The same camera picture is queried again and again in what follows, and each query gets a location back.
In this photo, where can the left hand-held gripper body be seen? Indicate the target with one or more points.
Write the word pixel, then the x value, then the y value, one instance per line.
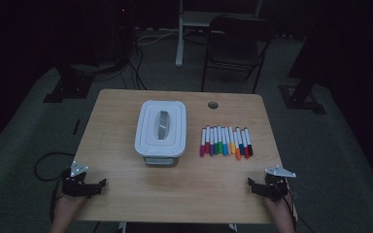
pixel 76 186

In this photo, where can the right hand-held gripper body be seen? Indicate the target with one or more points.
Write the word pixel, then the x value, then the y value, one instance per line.
pixel 275 186

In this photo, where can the white marker red cap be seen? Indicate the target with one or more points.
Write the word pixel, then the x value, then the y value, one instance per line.
pixel 246 153

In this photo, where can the white marker black cap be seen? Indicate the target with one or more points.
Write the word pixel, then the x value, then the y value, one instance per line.
pixel 250 151

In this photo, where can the white marker orange cap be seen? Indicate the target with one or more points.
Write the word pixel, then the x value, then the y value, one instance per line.
pixel 238 155

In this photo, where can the white marker yellow cap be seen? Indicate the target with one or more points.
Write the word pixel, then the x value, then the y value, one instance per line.
pixel 232 149

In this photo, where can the white marker light blue cap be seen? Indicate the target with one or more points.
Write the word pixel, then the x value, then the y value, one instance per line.
pixel 225 151

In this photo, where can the white marker purple cap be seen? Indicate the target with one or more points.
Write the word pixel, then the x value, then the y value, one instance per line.
pixel 211 151

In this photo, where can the white marker brown cap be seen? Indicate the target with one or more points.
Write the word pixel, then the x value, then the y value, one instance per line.
pixel 207 149

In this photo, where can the white marker magenta cap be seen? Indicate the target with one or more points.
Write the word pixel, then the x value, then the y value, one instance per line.
pixel 202 152

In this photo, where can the clear plastic storage box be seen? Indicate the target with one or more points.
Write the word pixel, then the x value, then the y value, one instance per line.
pixel 160 161

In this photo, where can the white box lid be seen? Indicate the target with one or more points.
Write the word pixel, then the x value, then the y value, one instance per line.
pixel 149 129

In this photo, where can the person's left hand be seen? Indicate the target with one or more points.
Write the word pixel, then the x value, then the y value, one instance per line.
pixel 68 205

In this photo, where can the person's right hand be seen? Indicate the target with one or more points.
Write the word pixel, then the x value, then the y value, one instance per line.
pixel 278 208

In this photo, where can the white table foot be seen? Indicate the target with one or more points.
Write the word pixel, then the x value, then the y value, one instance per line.
pixel 122 227
pixel 233 227

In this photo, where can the small black strip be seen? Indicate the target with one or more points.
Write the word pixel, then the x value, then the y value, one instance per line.
pixel 76 126

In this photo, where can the black metal stand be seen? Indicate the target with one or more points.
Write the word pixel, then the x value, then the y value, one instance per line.
pixel 71 87
pixel 304 93

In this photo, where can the grey round stand base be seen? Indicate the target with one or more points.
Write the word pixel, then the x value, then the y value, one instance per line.
pixel 87 68

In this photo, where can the black folding chair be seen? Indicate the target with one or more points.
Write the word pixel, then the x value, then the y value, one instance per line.
pixel 236 48

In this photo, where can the dark equipment tower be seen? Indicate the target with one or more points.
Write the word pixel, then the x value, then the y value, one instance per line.
pixel 123 32

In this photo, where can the white desk frame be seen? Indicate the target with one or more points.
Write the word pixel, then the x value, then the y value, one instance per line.
pixel 179 48

